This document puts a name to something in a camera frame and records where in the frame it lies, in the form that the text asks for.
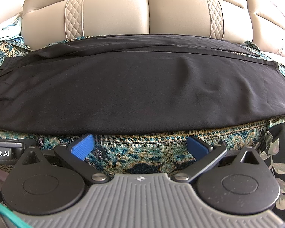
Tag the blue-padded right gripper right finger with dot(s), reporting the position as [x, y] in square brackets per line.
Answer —
[207, 157]

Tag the light blue white cloth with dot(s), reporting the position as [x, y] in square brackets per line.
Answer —
[11, 28]

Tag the beige leather sofa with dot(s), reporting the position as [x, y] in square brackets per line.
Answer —
[49, 21]

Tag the teal paisley sofa throw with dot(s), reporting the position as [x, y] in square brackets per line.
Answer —
[147, 152]

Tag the black floral fabric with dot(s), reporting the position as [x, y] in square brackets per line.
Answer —
[271, 146]

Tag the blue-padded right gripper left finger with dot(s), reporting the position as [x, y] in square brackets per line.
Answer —
[72, 156]

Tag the black pants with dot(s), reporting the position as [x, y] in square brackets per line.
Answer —
[133, 84]

